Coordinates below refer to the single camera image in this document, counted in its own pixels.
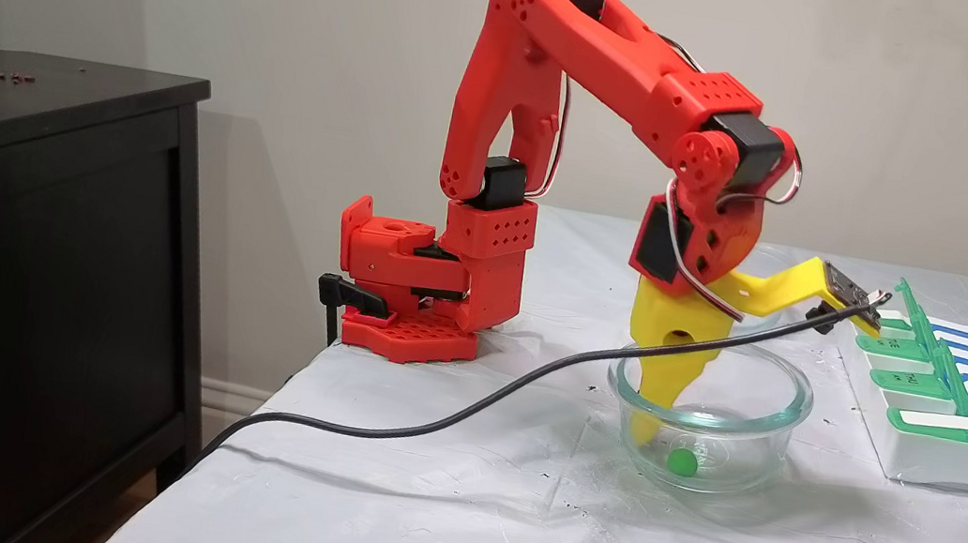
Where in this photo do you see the green candy ball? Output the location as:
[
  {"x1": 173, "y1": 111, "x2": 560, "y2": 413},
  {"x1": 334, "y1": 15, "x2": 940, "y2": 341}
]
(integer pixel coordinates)
[{"x1": 666, "y1": 445, "x2": 703, "y2": 479}]

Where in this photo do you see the weekly pill organizer box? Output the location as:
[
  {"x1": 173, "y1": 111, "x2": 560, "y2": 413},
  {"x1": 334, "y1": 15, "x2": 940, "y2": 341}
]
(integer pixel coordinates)
[{"x1": 819, "y1": 271, "x2": 968, "y2": 497}]

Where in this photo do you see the white tablecloth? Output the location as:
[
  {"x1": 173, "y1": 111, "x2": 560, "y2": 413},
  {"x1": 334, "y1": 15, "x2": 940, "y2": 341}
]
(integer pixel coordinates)
[{"x1": 96, "y1": 151, "x2": 968, "y2": 543}]

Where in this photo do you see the black table clamp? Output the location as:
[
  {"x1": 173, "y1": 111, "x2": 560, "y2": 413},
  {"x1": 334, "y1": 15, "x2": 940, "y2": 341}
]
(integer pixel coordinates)
[{"x1": 310, "y1": 272, "x2": 393, "y2": 353}]

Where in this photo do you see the black wooden cabinet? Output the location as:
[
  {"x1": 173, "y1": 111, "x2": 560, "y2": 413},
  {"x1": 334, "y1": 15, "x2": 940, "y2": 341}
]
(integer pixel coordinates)
[{"x1": 0, "y1": 48, "x2": 253, "y2": 543}]

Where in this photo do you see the white and red servo wire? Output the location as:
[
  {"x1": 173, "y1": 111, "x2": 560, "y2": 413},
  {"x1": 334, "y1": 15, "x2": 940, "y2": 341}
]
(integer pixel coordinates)
[{"x1": 649, "y1": 132, "x2": 807, "y2": 328}]

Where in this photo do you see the black camera cable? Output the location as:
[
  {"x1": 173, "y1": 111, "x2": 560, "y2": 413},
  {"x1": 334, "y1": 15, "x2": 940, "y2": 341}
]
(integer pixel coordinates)
[{"x1": 181, "y1": 211, "x2": 883, "y2": 543}]

